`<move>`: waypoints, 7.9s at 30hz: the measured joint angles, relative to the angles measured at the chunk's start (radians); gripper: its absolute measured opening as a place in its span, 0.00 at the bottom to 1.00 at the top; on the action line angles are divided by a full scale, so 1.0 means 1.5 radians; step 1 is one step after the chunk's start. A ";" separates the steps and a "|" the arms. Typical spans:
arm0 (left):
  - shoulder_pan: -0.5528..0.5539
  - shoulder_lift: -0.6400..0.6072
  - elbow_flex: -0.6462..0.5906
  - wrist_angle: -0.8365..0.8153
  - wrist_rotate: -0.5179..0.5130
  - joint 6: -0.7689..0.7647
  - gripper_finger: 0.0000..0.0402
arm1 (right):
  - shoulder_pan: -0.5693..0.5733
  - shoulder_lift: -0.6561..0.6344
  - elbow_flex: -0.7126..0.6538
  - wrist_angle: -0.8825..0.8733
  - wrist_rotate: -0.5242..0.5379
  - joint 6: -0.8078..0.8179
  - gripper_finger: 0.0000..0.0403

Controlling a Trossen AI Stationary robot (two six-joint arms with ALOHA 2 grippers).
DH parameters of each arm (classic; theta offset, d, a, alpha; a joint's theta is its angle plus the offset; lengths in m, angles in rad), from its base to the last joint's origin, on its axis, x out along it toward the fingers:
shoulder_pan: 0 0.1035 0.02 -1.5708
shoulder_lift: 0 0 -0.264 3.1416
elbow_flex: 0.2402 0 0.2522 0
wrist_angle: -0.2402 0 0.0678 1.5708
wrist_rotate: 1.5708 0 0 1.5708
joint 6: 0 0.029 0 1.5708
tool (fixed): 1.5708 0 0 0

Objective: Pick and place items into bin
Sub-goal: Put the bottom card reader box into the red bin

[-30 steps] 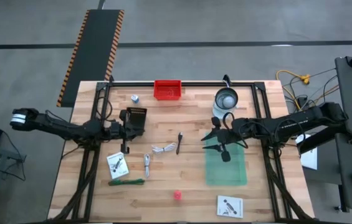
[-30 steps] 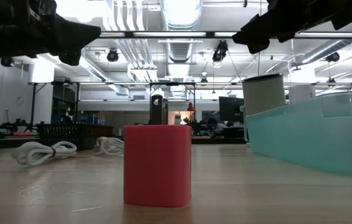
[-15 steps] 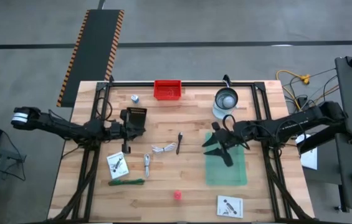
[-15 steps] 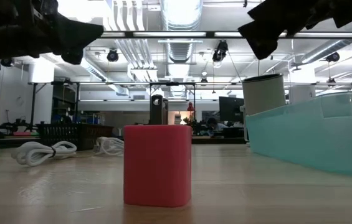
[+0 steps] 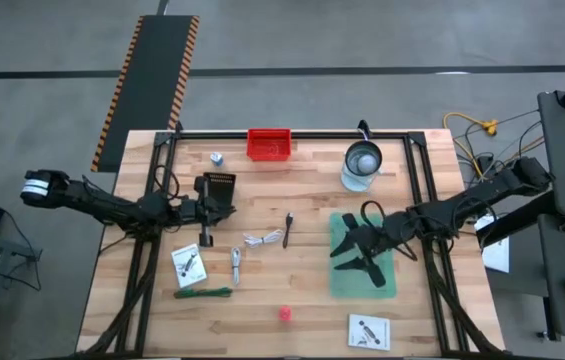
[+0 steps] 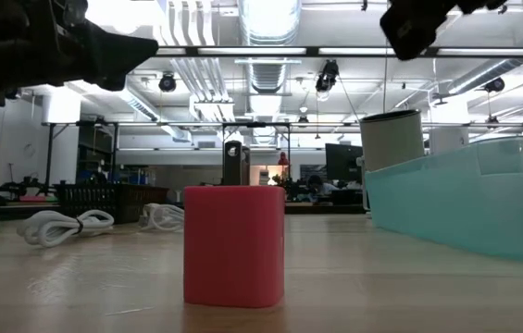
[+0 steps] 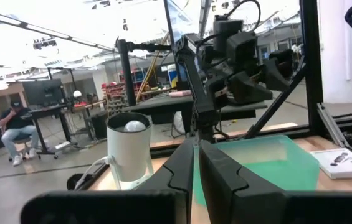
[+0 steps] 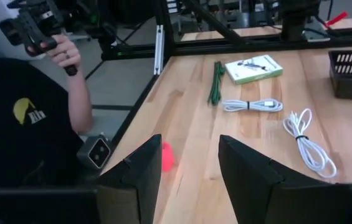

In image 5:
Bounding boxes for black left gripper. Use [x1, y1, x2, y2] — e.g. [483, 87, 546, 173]
[181, 175, 237, 248]

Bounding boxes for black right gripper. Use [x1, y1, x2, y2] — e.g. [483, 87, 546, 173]
[330, 212, 416, 290]

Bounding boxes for white cable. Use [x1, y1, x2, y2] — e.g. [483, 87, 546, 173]
[230, 246, 243, 287]
[242, 228, 285, 249]

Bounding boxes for white printed leaflet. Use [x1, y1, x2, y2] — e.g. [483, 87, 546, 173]
[170, 242, 209, 289]
[347, 313, 392, 352]

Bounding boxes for green cable tie bundle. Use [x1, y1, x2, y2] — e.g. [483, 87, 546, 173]
[172, 286, 234, 300]

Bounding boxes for teal translucent plastic bin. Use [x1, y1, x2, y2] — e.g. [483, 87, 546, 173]
[328, 211, 398, 300]

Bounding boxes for red plastic bin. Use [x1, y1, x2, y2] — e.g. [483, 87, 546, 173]
[246, 127, 293, 163]

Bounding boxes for black slotted plastic basket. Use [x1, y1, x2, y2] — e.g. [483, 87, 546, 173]
[202, 171, 238, 210]

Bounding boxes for white ball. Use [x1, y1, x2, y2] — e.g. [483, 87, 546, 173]
[356, 152, 380, 174]

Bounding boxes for white paper sheet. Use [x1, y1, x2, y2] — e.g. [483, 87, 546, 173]
[473, 214, 511, 274]

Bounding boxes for black yellow-striped floor mat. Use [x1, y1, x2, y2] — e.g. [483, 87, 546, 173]
[90, 14, 201, 174]

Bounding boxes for black power adapter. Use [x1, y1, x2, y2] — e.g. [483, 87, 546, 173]
[476, 154, 497, 177]

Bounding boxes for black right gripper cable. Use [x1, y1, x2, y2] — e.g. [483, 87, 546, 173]
[359, 199, 389, 224]

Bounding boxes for black aluminium table frame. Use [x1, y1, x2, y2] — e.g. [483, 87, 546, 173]
[80, 128, 507, 360]

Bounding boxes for yellow extension cord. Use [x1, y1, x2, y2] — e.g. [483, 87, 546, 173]
[442, 111, 546, 184]

